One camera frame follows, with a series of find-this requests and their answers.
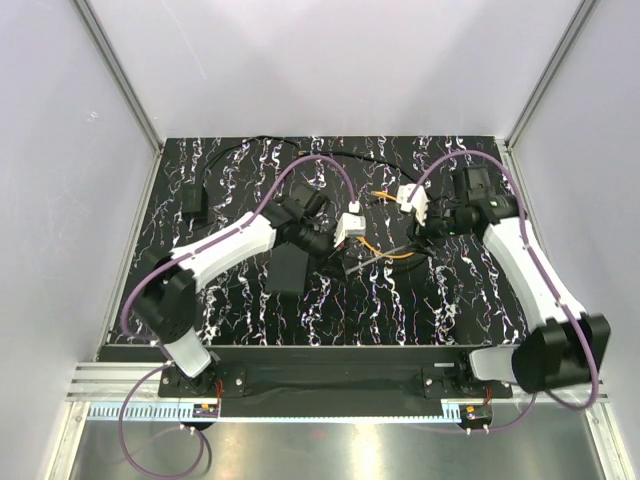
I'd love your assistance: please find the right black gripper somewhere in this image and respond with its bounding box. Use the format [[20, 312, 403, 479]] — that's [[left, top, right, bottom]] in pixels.
[[403, 200, 472, 259]]

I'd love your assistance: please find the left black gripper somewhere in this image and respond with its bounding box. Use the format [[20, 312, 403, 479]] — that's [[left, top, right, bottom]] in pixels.
[[294, 220, 350, 285]]

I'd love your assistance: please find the grey ethernet cable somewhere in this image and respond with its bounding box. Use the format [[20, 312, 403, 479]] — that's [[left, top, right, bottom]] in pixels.
[[344, 247, 416, 276]]

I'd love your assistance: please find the orange ethernet cable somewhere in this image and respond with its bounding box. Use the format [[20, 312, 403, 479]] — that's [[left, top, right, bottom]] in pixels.
[[357, 189, 426, 260]]

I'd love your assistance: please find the black cable gold connector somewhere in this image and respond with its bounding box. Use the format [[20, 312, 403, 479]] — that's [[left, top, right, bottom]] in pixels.
[[295, 147, 441, 274]]

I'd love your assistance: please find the black power adapter cable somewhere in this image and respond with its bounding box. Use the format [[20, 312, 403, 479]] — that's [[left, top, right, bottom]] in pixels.
[[180, 134, 302, 231]]

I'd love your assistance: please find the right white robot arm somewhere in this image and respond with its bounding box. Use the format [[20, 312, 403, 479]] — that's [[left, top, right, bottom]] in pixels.
[[397, 166, 611, 397]]

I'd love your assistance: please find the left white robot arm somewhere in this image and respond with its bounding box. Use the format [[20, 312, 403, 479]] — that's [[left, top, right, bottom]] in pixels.
[[126, 186, 366, 396]]

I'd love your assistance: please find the black marble pattern mat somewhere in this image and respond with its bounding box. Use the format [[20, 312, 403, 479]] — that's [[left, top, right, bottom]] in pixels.
[[125, 136, 528, 347]]

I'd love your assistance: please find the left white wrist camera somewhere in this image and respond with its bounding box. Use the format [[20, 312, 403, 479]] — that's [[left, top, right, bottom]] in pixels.
[[334, 201, 366, 248]]

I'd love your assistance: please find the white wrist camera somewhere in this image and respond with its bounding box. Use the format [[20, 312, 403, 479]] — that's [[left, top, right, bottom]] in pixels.
[[395, 183, 430, 226], [334, 201, 366, 248]]

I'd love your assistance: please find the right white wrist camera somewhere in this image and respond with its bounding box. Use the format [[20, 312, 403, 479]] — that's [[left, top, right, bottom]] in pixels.
[[395, 183, 430, 226]]

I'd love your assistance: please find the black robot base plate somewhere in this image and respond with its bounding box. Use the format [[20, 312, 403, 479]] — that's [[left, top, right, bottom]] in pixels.
[[158, 346, 512, 423]]

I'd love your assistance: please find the white slotted cable duct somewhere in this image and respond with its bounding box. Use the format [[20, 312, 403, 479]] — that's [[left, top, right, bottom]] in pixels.
[[88, 400, 461, 425]]

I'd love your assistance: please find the aluminium front rail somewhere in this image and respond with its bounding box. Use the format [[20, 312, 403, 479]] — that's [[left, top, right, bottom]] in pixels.
[[64, 362, 611, 404]]

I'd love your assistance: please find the right aluminium frame post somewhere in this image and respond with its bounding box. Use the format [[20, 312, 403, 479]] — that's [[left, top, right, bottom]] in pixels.
[[504, 0, 600, 152]]

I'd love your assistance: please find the aluminium frame post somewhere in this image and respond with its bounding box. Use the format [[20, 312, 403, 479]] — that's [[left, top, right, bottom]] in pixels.
[[504, 0, 600, 152], [70, 0, 164, 155]]

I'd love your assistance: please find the left aluminium frame post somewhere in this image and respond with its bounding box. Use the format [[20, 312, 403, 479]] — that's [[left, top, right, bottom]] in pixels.
[[70, 0, 164, 155]]

